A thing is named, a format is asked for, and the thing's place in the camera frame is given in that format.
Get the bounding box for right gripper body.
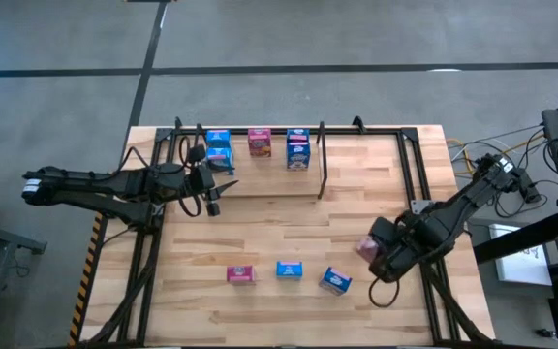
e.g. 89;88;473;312
369;215;428;285

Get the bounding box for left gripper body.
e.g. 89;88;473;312
184;143;222;218

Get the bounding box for Raisin Bran cereal box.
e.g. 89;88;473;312
226;265;257;284
355;235;383;264
247;127;273;158

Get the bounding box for Rice Krispies cereal box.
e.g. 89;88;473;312
204;128;233;149
205;146;235;172
275;260;304;280

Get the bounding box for Frosted Flakes cereal box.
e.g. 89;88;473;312
318;266;354;297
286;141;312;172
286;127;311;144

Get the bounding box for grey metal mounting plate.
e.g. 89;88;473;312
409;198;435;215

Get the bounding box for black metal beam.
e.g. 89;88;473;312
472;210;558;265

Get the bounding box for white board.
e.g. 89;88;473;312
489;223;553;287

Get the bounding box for yellow black hazard tape strip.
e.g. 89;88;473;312
68;212;104;348

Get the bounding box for dark grey desk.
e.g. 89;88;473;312
0;217;47;349

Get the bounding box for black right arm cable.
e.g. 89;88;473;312
367;276;401;309

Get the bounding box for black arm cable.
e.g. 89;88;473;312
175;134;203;218
367;276;401;309

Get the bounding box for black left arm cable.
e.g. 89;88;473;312
175;134;203;218

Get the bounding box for black metal shelf bracket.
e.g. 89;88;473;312
316;120;329;201

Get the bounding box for black aluminium table frame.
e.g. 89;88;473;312
79;114;496;349

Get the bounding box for yellow cable beside table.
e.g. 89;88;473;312
446;135;546;176

